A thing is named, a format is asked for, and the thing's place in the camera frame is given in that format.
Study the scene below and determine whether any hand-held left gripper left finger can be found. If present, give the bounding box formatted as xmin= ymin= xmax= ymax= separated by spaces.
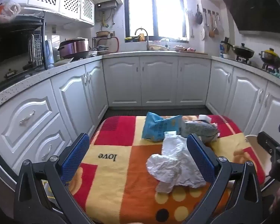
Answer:
xmin=13 ymin=133 xmax=94 ymax=224

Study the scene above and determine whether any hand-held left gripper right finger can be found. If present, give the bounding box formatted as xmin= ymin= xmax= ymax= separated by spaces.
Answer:
xmin=184 ymin=133 xmax=263 ymax=224

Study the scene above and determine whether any cream plastic bin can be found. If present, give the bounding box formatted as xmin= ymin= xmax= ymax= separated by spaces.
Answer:
xmin=244 ymin=134 xmax=274 ymax=182

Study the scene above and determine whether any white paper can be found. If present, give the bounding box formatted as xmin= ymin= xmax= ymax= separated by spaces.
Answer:
xmin=147 ymin=132 xmax=207 ymax=194

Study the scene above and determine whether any blue snack bag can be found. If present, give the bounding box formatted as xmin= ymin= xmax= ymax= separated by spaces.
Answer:
xmin=142 ymin=111 xmax=183 ymax=143

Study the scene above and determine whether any grey snack bag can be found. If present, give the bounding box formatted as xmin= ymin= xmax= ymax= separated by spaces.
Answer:
xmin=177 ymin=119 xmax=218 ymax=143

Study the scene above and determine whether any red orange printed blanket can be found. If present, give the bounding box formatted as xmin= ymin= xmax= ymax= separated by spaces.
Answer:
xmin=69 ymin=115 xmax=266 ymax=224

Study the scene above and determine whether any white drawer base cabinet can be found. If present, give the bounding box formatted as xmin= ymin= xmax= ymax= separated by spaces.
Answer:
xmin=0 ymin=59 xmax=109 ymax=185

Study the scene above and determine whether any yellow lid pot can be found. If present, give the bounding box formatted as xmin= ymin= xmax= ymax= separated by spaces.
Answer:
xmin=259 ymin=48 xmax=280 ymax=68

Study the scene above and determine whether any gas stove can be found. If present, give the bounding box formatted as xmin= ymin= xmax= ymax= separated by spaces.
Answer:
xmin=234 ymin=57 xmax=280 ymax=73

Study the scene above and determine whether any speckled stone countertop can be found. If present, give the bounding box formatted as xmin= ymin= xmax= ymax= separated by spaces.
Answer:
xmin=0 ymin=50 xmax=280 ymax=113

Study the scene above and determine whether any black wok with lid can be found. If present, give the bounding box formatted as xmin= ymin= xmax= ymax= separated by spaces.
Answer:
xmin=232 ymin=43 xmax=255 ymax=60

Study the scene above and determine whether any white plate with greens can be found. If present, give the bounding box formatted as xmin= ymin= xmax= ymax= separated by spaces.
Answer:
xmin=52 ymin=57 xmax=74 ymax=66

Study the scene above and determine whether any knife block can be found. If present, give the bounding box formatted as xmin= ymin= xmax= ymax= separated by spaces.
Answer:
xmin=223 ymin=37 xmax=234 ymax=53

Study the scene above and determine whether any wooden cutting board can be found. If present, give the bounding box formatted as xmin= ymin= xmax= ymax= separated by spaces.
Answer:
xmin=177 ymin=50 xmax=208 ymax=55

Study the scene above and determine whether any maroon rice cooker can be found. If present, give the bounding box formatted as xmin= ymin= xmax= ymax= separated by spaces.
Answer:
xmin=58 ymin=37 xmax=90 ymax=60

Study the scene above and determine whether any steel turner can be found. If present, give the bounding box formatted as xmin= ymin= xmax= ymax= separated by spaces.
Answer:
xmin=213 ymin=12 xmax=220 ymax=36

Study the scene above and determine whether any wooden spatula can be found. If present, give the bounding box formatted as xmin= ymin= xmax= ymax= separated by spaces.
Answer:
xmin=209 ymin=10 xmax=215 ymax=38

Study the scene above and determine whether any black range hood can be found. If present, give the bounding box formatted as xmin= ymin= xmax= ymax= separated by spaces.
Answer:
xmin=218 ymin=0 xmax=280 ymax=35

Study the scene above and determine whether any black microwave oven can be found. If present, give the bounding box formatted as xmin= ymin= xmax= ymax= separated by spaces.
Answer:
xmin=0 ymin=22 xmax=48 ymax=84

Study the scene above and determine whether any steel sink faucet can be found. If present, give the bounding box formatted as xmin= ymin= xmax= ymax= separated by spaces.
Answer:
xmin=135 ymin=27 xmax=150 ymax=50

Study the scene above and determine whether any steel ladle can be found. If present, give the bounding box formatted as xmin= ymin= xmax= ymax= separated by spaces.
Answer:
xmin=203 ymin=10 xmax=210 ymax=28

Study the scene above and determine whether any hanging black frying pan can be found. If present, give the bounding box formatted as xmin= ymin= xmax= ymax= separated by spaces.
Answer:
xmin=195 ymin=4 xmax=203 ymax=25

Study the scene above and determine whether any kitchen window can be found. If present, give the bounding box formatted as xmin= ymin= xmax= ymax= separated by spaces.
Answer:
xmin=124 ymin=0 xmax=189 ymax=43

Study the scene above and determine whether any orange and clear plastic bag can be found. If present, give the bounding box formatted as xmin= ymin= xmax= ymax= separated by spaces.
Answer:
xmin=0 ymin=1 xmax=21 ymax=25

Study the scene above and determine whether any black wire dish rack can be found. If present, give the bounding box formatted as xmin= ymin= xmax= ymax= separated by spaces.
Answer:
xmin=92 ymin=36 xmax=110 ymax=52

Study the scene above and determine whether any red hose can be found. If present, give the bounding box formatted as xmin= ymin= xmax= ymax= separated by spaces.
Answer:
xmin=112 ymin=37 xmax=120 ymax=53

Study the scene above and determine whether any wall water heater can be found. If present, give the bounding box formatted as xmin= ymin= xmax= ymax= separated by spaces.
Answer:
xmin=97 ymin=0 xmax=119 ymax=11

